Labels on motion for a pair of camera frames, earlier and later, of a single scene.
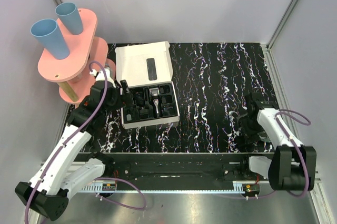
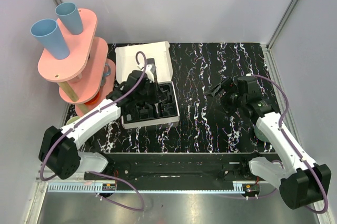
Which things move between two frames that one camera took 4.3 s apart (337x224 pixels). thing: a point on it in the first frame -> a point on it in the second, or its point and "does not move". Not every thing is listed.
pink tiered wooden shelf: x=87 y=53 does not move
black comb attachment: x=144 y=113 does not move
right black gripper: x=250 y=134 -> x=228 y=85
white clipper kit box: x=147 y=69 does not move
